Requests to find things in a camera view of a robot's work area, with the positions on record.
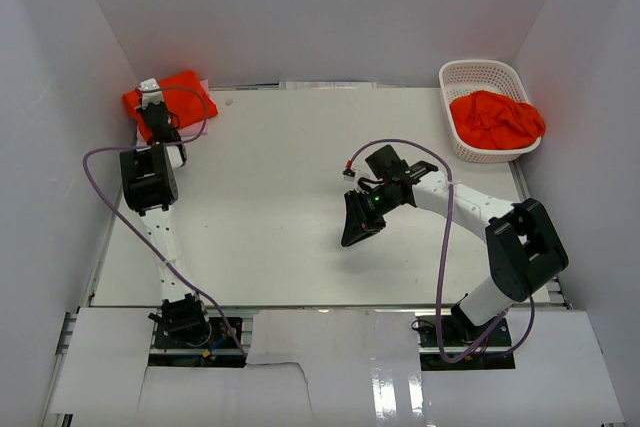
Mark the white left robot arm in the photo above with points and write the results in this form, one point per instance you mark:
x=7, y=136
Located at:
x=150, y=189

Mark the orange t shirt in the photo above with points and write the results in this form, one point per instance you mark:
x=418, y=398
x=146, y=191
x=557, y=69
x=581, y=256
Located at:
x=491, y=121
x=185, y=103

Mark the white paper strip at wall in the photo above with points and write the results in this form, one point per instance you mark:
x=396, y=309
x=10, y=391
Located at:
x=325, y=85

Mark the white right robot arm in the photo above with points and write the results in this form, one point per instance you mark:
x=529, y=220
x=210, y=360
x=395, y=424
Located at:
x=524, y=250

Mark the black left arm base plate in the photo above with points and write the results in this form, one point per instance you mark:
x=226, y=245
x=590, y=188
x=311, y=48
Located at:
x=213, y=348

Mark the white perforated plastic basket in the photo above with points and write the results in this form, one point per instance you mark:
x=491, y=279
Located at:
x=462, y=77

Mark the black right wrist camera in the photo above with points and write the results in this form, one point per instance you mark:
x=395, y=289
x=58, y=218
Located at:
x=385, y=163

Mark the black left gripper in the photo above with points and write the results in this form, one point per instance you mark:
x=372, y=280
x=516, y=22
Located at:
x=142, y=110

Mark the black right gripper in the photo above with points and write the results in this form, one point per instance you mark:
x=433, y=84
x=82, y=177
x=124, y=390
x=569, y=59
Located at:
x=358, y=224

